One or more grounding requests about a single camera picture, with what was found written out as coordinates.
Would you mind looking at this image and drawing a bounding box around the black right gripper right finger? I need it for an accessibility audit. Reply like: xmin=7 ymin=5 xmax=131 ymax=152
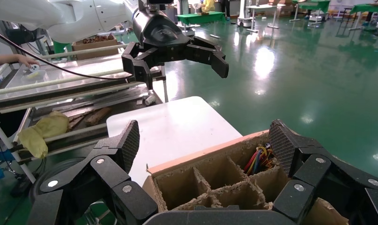
xmin=267 ymin=119 xmax=378 ymax=225

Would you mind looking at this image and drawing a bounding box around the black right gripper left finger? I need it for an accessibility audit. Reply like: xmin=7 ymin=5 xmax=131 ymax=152
xmin=39 ymin=119 xmax=158 ymax=225

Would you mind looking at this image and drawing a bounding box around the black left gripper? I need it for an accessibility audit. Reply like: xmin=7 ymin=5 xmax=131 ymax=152
xmin=121 ymin=6 xmax=230 ymax=90

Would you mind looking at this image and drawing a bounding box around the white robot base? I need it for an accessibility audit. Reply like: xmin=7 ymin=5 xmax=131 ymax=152
xmin=237 ymin=0 xmax=255 ymax=28

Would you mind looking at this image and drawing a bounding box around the bare person forearm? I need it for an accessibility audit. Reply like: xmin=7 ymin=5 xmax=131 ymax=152
xmin=0 ymin=53 xmax=20 ymax=68

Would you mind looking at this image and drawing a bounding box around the bare person hand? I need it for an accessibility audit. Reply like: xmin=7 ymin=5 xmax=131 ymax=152
xmin=16 ymin=54 xmax=40 ymax=68

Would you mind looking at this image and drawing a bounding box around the brown wooden block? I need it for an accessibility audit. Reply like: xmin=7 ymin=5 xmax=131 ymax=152
xmin=84 ymin=107 xmax=112 ymax=127

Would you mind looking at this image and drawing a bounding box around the green cloth table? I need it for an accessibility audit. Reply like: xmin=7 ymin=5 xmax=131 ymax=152
xmin=350 ymin=3 xmax=378 ymax=31
xmin=176 ymin=12 xmax=227 ymax=27
xmin=292 ymin=0 xmax=331 ymax=23

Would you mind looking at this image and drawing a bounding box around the person in yellow shirt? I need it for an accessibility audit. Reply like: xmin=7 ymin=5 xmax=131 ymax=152
xmin=201 ymin=0 xmax=216 ymax=13

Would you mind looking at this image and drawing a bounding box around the cardboard box with dividers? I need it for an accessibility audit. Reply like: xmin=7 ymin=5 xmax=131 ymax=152
xmin=142 ymin=129 xmax=351 ymax=225

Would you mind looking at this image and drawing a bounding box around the cardboard box of brown parts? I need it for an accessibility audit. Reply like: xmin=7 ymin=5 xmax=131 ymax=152
xmin=71 ymin=33 xmax=119 ymax=60

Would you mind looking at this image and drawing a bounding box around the yellow cloth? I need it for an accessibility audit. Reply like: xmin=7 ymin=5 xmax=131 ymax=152
xmin=17 ymin=111 xmax=70 ymax=159

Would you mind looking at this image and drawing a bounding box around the clear plastic tray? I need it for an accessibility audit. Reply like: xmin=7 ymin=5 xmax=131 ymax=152
xmin=0 ymin=57 xmax=127 ymax=102

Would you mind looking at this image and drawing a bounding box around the white metal table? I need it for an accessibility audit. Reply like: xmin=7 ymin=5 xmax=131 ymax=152
xmin=246 ymin=3 xmax=286 ymax=33

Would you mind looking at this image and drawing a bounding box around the colourful wire bundle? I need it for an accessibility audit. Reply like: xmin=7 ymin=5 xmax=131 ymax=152
xmin=243 ymin=143 xmax=274 ymax=176

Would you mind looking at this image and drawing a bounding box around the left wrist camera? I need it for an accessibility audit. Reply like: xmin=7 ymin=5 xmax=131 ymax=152
xmin=138 ymin=0 xmax=174 ymax=12

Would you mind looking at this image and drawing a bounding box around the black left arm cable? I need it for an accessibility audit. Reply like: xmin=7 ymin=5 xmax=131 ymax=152
xmin=0 ymin=27 xmax=135 ymax=81

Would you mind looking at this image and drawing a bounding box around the pipe-frame cart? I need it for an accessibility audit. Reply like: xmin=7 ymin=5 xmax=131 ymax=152
xmin=0 ymin=43 xmax=169 ymax=184

